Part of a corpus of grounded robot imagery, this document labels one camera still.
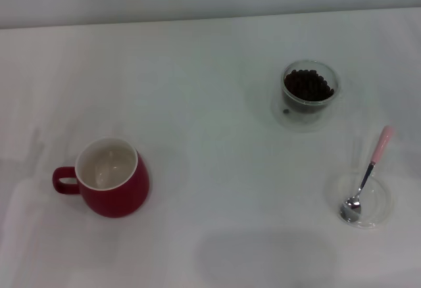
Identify clear double-walled glass cup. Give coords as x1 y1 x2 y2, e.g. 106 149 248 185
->
280 59 340 115

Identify clear glass saucer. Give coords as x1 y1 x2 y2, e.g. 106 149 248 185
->
270 80 346 133
325 169 395 230

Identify pink-handled metal spoon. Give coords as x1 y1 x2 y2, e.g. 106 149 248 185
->
339 125 394 222

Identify pile of coffee beans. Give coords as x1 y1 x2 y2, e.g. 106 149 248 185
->
284 68 335 102

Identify red ceramic mug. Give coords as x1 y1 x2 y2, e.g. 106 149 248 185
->
51 137 151 218

